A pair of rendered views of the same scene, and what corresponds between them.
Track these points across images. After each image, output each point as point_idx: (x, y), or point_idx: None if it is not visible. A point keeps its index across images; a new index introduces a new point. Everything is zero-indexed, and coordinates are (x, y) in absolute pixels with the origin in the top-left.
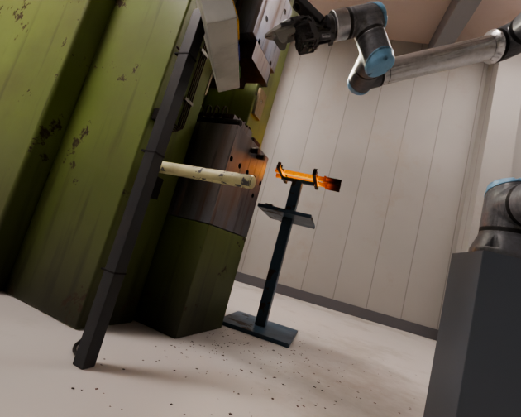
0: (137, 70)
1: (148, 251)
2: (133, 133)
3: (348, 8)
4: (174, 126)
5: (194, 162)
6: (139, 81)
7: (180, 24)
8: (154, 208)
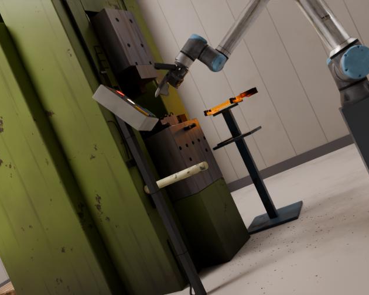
0: (98, 147)
1: (180, 230)
2: (126, 182)
3: (183, 52)
4: None
5: (161, 164)
6: (104, 153)
7: (99, 107)
8: None
